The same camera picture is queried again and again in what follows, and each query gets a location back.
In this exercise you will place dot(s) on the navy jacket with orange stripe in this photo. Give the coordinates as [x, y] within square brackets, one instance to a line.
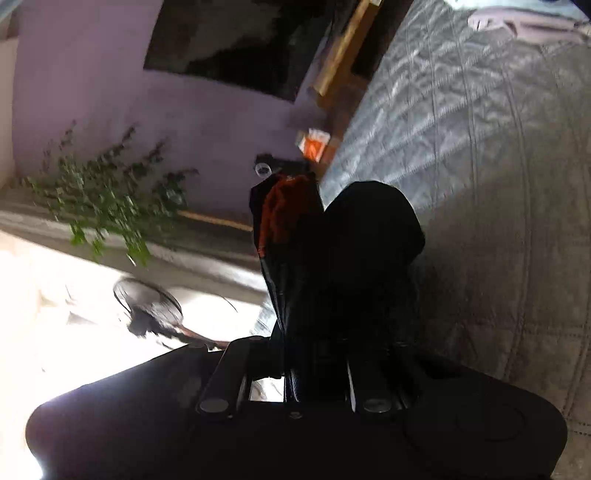
[339, 276]

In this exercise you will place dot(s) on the pile of folded clothes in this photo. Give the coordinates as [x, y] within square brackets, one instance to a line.
[532, 21]

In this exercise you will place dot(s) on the black cylindrical speaker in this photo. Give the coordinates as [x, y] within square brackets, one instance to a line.
[266, 164]

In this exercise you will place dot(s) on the orange white small box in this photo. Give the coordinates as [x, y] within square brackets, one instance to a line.
[312, 143]

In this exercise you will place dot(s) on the black standing fan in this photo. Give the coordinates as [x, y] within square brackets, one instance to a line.
[153, 310]

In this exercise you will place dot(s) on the green potted plant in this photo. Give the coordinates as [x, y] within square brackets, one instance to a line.
[113, 193]

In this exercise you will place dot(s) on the wooden tv shelf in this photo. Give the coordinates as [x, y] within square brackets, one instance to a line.
[356, 48]

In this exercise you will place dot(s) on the black flat screen television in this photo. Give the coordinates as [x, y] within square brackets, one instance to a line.
[263, 46]

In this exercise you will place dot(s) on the grey quilted bedspread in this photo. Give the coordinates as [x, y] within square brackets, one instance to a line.
[488, 137]

